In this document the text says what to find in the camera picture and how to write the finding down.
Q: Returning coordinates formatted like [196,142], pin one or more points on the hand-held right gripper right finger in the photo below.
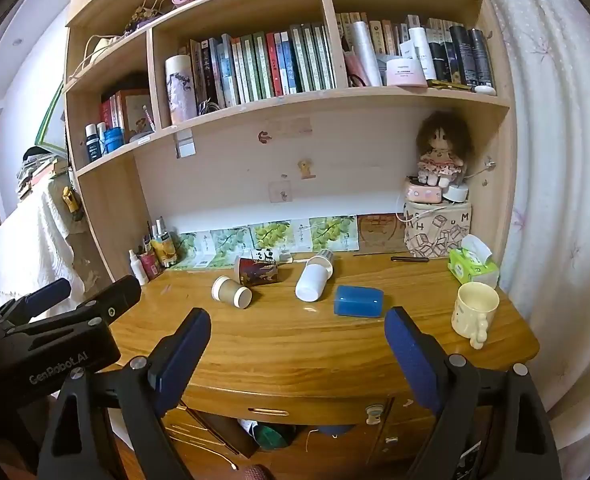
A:
[411,360]

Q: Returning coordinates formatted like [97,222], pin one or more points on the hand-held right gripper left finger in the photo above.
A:
[184,357]

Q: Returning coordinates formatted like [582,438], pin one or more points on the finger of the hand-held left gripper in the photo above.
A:
[117,292]
[50,292]

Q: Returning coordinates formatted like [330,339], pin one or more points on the blue plastic cup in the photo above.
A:
[359,301]

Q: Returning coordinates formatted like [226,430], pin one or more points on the brown paper cup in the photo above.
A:
[230,291]

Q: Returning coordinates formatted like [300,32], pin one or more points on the dark red printed paper cup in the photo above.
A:
[257,271]

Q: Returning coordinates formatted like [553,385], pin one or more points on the white plastic cup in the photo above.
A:
[314,279]

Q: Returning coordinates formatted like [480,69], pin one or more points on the small white bottle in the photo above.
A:
[137,270]

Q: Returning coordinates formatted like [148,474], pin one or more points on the white cloth cover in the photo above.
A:
[40,245]

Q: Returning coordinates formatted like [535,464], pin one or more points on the yellow bottle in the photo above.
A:
[164,251]

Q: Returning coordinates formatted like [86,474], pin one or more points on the small figure drawer knob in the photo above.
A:
[374,412]

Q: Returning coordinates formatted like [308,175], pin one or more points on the cream ceramic mug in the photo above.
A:
[475,312]

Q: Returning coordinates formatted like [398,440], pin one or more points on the grape printed paper sheet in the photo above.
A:
[332,230]
[195,247]
[272,232]
[230,241]

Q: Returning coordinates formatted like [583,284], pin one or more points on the yellow toy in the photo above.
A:
[71,202]

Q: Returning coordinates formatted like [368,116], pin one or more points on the wooden bookshelf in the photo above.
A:
[125,200]

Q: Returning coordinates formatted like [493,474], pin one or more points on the black pen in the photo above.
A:
[410,259]

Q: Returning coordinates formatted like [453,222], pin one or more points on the green tissue pack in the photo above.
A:
[470,267]

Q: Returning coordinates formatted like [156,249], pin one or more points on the wooden desk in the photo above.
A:
[295,340]

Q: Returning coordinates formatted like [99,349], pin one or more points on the green round object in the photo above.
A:
[274,436]

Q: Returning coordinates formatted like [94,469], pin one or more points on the pile of books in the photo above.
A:
[40,170]

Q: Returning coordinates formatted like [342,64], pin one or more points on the black and white small carton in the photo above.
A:
[265,255]

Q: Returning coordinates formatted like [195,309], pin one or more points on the brown cardboard sheet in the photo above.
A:
[381,232]

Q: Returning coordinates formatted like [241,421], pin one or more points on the printed fabric storage box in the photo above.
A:
[437,230]

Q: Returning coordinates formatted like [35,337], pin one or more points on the dark bottle with white cap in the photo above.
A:
[92,145]

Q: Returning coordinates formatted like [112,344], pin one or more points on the blue jar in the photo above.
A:
[114,141]

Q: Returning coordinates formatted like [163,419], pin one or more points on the grey and white tag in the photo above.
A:
[185,144]

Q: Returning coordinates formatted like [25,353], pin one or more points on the pink spotted box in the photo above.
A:
[424,192]

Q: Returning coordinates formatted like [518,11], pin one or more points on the white round device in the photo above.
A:
[457,194]

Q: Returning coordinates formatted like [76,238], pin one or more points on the green framed picture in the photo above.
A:
[52,120]

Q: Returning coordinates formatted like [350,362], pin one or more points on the red boxed books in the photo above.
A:
[125,112]

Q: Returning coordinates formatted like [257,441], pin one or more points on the white floral tumbler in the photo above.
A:
[181,90]

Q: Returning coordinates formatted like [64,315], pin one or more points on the brown haired rag doll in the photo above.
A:
[442,147]

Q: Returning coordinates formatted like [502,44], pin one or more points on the beige woven bag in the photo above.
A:
[100,50]

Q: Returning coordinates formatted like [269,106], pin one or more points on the white floral curtain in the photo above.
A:
[560,160]

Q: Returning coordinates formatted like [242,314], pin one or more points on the row of green and blue books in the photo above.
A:
[265,67]

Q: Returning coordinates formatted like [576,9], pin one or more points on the purple patterned bag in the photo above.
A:
[142,15]

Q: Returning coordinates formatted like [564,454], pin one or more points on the white oval case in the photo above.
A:
[486,90]

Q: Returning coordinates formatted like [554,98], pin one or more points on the pink cream jar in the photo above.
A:
[406,72]

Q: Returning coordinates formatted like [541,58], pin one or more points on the white tube bottle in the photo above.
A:
[421,52]

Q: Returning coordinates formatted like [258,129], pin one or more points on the black spray bottle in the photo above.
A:
[459,55]
[481,57]

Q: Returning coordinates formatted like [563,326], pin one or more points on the clear plastic roll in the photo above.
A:
[366,52]

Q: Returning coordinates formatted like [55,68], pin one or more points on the row of brown spined books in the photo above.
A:
[390,30]

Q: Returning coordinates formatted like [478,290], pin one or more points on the clear wall hook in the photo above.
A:
[280,191]

